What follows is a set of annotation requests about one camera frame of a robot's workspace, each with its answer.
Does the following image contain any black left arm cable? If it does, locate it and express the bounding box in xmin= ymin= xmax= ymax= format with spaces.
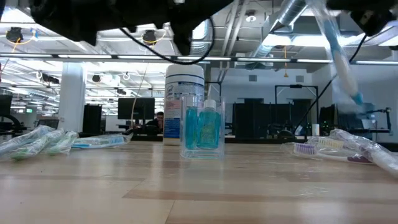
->
xmin=119 ymin=17 xmax=216 ymax=65

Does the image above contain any black hanging camera device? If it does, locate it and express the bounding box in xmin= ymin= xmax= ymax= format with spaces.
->
xmin=142 ymin=29 xmax=158 ymax=45
xmin=5 ymin=26 xmax=24 ymax=44

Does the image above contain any person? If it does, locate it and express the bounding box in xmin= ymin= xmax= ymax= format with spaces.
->
xmin=136 ymin=111 xmax=165 ymax=135

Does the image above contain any silver ventilation duct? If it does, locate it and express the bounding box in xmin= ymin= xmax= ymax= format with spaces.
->
xmin=248 ymin=0 xmax=310 ymax=63

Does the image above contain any black aluminium table frame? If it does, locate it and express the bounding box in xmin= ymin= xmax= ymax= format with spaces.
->
xmin=77 ymin=132 xmax=398 ymax=147

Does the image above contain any purple toothbrush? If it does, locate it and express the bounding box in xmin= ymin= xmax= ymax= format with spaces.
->
xmin=281 ymin=141 xmax=374 ymax=165

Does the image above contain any black computer tower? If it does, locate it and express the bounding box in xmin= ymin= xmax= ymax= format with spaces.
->
xmin=81 ymin=103 xmax=103 ymax=134

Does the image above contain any black cabinet row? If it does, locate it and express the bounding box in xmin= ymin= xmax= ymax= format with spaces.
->
xmin=233 ymin=98 xmax=307 ymax=138

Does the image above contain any small teal mouthwash bottle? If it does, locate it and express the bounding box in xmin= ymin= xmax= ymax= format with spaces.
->
xmin=197 ymin=99 xmax=223 ymax=150
xmin=185 ymin=106 xmax=199 ymax=150

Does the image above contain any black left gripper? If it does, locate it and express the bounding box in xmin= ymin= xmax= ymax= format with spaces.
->
xmin=118 ymin=0 xmax=234 ymax=56

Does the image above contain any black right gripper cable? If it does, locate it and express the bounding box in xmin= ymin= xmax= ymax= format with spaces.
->
xmin=292 ymin=34 xmax=368 ymax=134

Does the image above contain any green toothbrush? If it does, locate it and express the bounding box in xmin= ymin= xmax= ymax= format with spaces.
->
xmin=42 ymin=130 xmax=79 ymax=156
xmin=8 ymin=128 xmax=65 ymax=161

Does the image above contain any white wipes canister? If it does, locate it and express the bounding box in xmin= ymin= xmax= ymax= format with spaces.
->
xmin=164 ymin=63 xmax=206 ymax=147

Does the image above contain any black metal frame stand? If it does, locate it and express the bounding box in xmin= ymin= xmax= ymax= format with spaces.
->
xmin=274 ymin=83 xmax=320 ymax=138

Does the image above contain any toothbrush pile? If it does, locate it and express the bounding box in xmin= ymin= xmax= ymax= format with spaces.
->
xmin=70 ymin=133 xmax=134 ymax=150

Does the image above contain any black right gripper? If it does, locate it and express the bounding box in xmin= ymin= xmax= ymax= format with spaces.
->
xmin=326 ymin=0 xmax=398 ymax=37

